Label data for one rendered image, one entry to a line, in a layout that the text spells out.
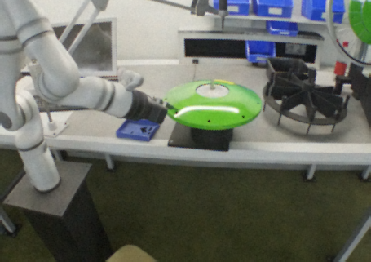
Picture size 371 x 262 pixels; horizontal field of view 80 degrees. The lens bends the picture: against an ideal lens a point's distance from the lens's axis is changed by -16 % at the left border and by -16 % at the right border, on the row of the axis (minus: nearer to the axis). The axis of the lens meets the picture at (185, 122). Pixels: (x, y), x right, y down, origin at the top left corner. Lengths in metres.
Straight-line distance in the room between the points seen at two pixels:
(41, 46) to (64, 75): 0.07
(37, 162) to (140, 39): 1.16
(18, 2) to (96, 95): 0.24
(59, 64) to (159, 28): 1.26
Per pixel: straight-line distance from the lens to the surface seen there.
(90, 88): 0.54
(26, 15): 0.54
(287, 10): 1.48
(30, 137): 0.80
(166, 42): 1.72
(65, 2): 1.93
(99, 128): 1.02
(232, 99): 0.76
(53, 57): 0.50
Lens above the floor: 1.43
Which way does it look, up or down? 32 degrees down
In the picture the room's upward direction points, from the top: 2 degrees counter-clockwise
